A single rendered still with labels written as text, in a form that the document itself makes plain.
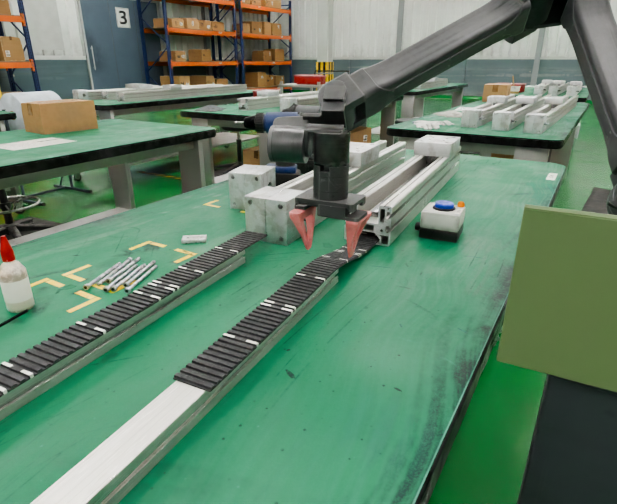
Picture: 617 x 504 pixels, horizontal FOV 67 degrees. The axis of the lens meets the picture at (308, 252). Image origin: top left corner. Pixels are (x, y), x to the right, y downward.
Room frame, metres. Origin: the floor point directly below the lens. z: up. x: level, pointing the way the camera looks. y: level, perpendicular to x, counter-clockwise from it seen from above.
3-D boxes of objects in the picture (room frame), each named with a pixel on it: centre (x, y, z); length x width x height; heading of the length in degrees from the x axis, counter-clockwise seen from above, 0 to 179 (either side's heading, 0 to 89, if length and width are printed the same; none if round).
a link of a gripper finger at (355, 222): (0.73, -0.06, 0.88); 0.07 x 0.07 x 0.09; 64
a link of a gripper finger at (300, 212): (0.76, -0.01, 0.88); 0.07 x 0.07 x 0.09; 64
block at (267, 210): (0.96, 0.06, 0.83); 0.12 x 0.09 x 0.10; 64
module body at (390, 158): (1.36, -0.13, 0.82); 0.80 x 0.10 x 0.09; 154
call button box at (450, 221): (0.97, -0.28, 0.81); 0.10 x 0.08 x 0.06; 64
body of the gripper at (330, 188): (0.75, -0.04, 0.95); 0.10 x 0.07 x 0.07; 64
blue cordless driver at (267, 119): (1.38, 0.11, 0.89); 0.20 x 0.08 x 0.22; 87
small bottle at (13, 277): (0.64, 0.44, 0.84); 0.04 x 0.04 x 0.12
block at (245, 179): (1.20, 0.13, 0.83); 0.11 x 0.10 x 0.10; 73
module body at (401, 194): (1.28, -0.30, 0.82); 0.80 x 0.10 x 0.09; 154
